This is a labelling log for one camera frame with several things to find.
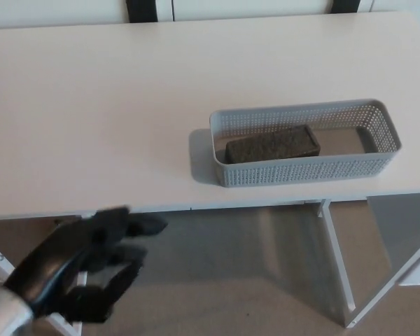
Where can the white cabinet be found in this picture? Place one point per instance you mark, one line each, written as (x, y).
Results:
(248, 8)

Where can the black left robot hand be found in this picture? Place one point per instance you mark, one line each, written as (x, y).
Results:
(73, 252)

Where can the grey perforated plastic basket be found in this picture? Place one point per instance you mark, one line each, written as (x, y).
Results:
(301, 171)

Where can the white desk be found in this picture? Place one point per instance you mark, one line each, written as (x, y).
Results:
(91, 105)

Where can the dark felt whiteboard eraser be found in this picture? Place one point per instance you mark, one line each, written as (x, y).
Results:
(273, 145)

